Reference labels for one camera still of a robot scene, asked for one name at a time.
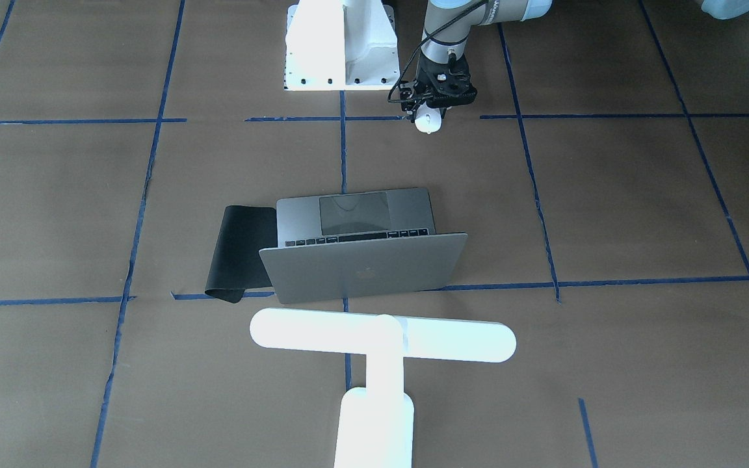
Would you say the grey laptop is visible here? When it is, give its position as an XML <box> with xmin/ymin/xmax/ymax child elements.
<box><xmin>259</xmin><ymin>187</ymin><xmax>469</xmax><ymax>304</ymax></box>

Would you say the white desk lamp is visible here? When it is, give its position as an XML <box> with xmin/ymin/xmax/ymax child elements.
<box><xmin>250</xmin><ymin>308</ymin><xmax>517</xmax><ymax>467</ymax></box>

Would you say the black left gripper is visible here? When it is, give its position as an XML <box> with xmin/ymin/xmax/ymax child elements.
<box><xmin>399</xmin><ymin>60</ymin><xmax>477</xmax><ymax>121</ymax></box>

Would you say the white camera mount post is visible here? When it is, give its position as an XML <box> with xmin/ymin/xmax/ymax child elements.
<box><xmin>283</xmin><ymin>1</ymin><xmax>399</xmax><ymax>92</ymax></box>

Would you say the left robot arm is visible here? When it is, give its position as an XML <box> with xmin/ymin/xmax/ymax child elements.
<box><xmin>401</xmin><ymin>1</ymin><xmax>749</xmax><ymax>121</ymax></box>

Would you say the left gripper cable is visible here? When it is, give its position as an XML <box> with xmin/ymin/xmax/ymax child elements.
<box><xmin>388</xmin><ymin>0</ymin><xmax>487</xmax><ymax>105</ymax></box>

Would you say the black mouse pad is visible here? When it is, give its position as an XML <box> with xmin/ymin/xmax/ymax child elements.
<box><xmin>205</xmin><ymin>205</ymin><xmax>278</xmax><ymax>304</ymax></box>

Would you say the white computer mouse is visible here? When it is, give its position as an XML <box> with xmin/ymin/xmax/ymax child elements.
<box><xmin>414</xmin><ymin>107</ymin><xmax>443</xmax><ymax>135</ymax></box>

